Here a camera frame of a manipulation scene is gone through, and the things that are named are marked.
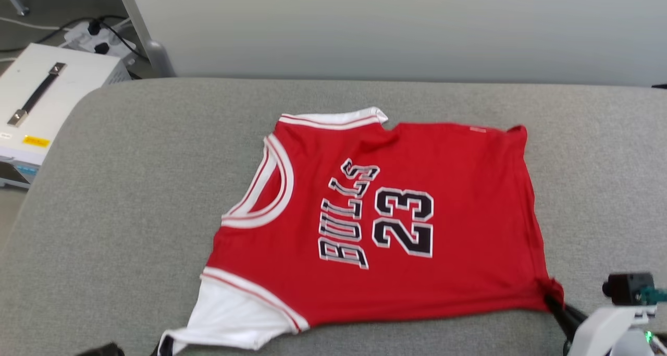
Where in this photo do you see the red and white Bulls jersey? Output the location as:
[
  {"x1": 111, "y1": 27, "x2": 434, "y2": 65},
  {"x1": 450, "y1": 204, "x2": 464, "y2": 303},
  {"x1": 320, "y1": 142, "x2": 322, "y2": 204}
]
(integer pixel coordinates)
[{"x1": 156, "y1": 107, "x2": 565, "y2": 355}]

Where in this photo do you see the white floor cable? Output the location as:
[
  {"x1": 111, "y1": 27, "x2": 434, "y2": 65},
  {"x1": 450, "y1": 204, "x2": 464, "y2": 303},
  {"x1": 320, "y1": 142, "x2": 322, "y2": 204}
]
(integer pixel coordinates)
[{"x1": 0, "y1": 16, "x2": 71, "y2": 32}]

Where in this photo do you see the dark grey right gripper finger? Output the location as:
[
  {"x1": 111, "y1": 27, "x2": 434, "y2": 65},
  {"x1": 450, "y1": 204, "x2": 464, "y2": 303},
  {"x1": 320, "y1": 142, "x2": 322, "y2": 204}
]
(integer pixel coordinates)
[
  {"x1": 563, "y1": 303, "x2": 588, "y2": 325},
  {"x1": 545, "y1": 295, "x2": 574, "y2": 342}
]

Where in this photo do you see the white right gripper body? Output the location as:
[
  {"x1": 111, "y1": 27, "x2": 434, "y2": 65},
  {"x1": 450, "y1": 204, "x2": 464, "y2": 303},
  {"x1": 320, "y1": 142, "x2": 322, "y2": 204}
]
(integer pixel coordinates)
[{"x1": 565, "y1": 306, "x2": 658, "y2": 356}]

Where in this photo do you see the grey partition post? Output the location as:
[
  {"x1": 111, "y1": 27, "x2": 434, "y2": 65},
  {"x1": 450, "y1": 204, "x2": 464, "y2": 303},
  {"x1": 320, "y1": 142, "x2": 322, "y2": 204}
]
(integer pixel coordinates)
[{"x1": 114, "y1": 0, "x2": 176, "y2": 78}]

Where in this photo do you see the black power cable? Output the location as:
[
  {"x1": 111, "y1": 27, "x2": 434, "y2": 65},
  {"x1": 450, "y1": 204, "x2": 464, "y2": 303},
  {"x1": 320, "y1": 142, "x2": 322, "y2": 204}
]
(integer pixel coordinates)
[{"x1": 0, "y1": 15, "x2": 149, "y2": 62}]

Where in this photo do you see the white equipment box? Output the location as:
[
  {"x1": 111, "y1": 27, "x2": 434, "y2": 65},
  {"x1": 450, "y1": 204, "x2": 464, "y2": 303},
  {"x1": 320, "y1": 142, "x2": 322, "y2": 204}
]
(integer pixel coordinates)
[{"x1": 0, "y1": 43, "x2": 131, "y2": 168}]

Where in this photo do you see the white power strip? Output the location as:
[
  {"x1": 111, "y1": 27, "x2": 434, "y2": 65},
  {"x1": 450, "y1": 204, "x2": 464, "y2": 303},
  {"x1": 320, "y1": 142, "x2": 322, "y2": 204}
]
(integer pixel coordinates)
[{"x1": 63, "y1": 20, "x2": 137, "y2": 59}]

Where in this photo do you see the black strap handle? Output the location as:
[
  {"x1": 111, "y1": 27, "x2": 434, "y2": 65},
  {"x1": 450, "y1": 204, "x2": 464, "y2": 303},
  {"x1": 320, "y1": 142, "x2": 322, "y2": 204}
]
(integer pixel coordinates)
[{"x1": 7, "y1": 62, "x2": 67, "y2": 127}]

